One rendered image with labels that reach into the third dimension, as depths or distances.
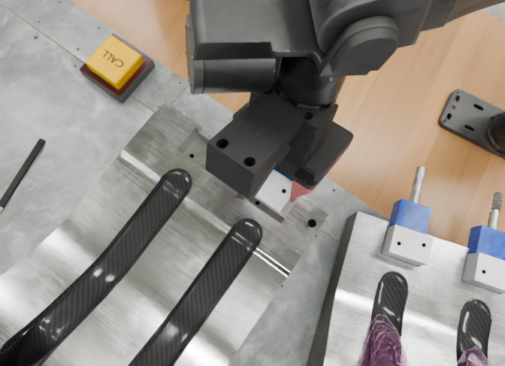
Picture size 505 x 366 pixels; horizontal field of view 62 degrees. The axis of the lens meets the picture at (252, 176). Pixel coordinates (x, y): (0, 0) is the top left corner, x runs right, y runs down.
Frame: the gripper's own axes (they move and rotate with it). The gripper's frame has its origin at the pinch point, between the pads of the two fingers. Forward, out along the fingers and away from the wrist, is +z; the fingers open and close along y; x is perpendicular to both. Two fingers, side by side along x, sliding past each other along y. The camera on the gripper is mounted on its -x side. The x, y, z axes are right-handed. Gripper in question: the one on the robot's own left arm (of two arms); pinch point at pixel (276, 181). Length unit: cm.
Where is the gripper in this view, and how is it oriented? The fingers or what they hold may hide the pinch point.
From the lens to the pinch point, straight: 46.9
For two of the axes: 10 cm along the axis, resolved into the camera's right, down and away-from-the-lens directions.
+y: 8.0, 5.4, -2.6
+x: 5.9, -6.1, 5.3
